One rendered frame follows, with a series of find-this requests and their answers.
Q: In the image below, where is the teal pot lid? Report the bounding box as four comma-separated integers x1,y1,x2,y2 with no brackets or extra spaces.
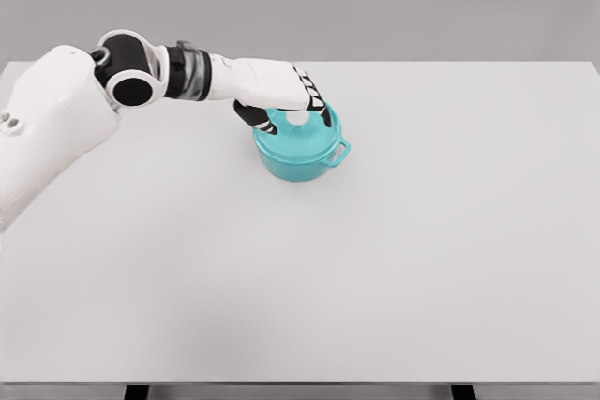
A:
253,100,341,161

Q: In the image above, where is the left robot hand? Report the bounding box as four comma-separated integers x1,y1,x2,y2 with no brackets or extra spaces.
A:
231,58,336,133

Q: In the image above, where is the teal pot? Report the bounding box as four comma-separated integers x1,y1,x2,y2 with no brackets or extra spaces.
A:
253,100,352,183

